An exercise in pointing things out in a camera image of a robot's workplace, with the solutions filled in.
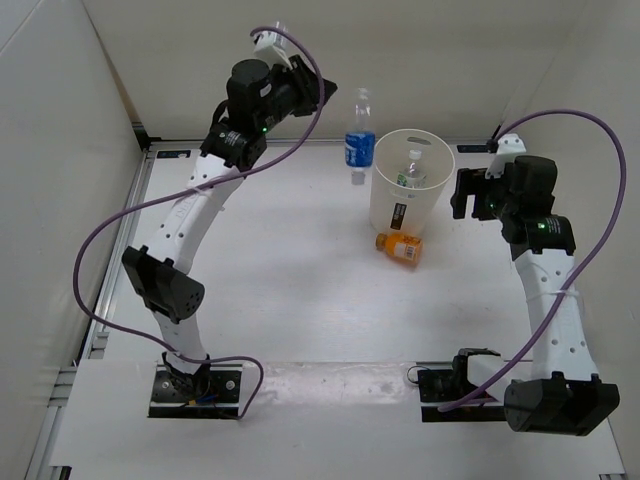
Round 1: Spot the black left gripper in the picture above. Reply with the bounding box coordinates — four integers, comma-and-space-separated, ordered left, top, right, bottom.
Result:
257, 56, 339, 134

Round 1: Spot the small green label water bottle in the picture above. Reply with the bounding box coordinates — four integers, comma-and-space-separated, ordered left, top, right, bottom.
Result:
396, 149, 427, 189

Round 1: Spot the blue label plastic bottle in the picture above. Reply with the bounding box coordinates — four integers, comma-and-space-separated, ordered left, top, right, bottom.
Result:
344, 87, 376, 186

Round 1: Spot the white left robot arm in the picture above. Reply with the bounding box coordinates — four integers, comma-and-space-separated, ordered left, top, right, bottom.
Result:
122, 55, 338, 400

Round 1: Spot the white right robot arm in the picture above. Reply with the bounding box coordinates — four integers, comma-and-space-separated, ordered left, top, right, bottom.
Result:
440, 155, 620, 437

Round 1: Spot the white plastic bin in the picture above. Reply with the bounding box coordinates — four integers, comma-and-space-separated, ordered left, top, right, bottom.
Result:
369, 129, 455, 236

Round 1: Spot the orange juice bottle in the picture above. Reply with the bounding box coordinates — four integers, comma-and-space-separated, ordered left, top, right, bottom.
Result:
375, 233, 423, 267

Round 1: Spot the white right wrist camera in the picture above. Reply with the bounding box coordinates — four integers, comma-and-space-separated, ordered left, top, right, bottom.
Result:
485, 133, 527, 180

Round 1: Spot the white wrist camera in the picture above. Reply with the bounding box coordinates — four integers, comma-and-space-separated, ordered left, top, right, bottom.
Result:
485, 133, 527, 180
253, 31, 292, 69

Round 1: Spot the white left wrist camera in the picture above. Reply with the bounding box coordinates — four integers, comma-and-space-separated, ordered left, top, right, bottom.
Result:
253, 31, 292, 69

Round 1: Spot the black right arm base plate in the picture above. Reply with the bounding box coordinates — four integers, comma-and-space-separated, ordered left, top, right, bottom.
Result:
417, 369, 506, 423

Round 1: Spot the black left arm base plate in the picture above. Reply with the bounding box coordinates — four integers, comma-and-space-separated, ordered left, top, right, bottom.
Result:
147, 364, 243, 420

